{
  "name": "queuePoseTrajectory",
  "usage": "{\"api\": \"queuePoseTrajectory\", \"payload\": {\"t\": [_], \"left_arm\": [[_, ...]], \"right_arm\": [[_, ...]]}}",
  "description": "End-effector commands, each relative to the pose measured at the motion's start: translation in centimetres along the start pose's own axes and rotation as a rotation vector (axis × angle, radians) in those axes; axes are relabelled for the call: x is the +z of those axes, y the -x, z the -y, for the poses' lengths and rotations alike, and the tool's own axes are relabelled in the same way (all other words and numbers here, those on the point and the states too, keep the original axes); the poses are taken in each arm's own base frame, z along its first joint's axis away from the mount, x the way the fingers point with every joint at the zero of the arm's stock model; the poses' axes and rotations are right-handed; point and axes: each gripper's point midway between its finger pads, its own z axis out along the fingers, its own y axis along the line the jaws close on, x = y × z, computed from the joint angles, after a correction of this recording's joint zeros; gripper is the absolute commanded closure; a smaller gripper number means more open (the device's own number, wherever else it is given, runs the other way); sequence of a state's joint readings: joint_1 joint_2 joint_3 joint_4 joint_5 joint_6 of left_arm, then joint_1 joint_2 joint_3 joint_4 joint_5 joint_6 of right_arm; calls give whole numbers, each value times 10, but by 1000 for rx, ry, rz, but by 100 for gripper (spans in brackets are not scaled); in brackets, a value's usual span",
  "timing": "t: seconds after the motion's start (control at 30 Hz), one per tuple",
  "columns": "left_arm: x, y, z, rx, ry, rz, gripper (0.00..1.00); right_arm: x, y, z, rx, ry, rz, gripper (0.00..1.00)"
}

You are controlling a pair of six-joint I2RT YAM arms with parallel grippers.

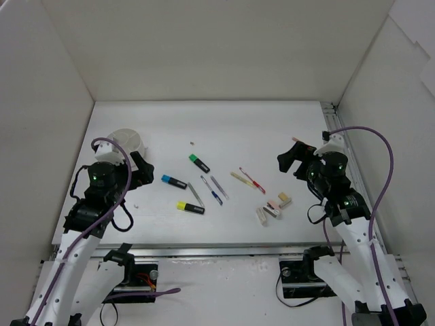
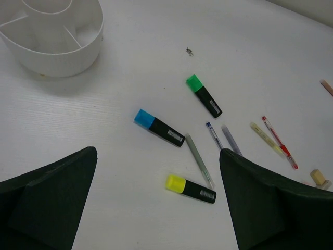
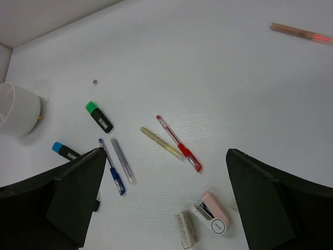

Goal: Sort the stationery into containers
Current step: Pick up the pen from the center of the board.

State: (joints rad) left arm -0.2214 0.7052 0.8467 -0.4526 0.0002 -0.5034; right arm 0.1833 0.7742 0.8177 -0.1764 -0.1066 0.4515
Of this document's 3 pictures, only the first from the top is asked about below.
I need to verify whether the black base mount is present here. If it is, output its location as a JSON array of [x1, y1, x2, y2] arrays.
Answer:
[[275, 260, 336, 308], [105, 261, 158, 304]]

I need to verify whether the aluminium rail right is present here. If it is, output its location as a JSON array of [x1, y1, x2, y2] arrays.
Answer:
[[320, 101, 417, 303]]

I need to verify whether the white round divided container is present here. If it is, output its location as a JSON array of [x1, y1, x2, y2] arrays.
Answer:
[[107, 128, 147, 169]]

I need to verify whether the beige yellow pen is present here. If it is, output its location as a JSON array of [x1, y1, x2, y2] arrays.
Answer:
[[230, 172, 256, 189]]

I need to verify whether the white eraser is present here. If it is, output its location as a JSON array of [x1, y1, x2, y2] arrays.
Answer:
[[279, 198, 292, 209]]

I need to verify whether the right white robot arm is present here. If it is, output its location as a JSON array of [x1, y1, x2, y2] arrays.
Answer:
[[277, 141, 427, 325]]

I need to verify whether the blue cap highlighter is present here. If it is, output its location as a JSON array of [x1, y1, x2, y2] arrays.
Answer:
[[161, 175, 188, 189]]

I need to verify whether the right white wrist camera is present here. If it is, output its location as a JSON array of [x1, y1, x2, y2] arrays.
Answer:
[[317, 131, 345, 156]]

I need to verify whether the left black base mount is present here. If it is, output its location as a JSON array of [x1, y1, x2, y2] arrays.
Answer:
[[105, 261, 158, 304]]

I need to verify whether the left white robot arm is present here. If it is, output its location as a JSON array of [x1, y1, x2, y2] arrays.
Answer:
[[11, 151, 154, 325]]

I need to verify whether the yellow cap highlighter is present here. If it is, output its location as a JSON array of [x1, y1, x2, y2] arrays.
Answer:
[[177, 202, 205, 215]]

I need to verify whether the aluminium rail front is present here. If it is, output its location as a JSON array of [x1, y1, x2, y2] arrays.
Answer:
[[50, 241, 351, 259]]

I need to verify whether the green cap highlighter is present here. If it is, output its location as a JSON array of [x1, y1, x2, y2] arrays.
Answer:
[[188, 153, 210, 173]]

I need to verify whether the yellow eraser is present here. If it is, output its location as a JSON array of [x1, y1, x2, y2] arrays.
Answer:
[[278, 193, 288, 201]]

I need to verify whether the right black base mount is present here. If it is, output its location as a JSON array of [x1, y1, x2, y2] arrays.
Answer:
[[275, 260, 336, 308]]

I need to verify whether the aluminium rail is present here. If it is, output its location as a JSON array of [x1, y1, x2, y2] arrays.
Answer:
[[320, 101, 417, 303], [50, 241, 351, 259]]

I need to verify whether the blue gel pen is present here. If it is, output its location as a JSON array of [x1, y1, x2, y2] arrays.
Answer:
[[200, 175, 223, 206]]

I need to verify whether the grey purple pen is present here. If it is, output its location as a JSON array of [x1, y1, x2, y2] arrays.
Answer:
[[210, 175, 229, 200]]

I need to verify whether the red gel pen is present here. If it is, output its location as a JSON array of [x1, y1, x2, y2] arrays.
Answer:
[[239, 167, 266, 195]]

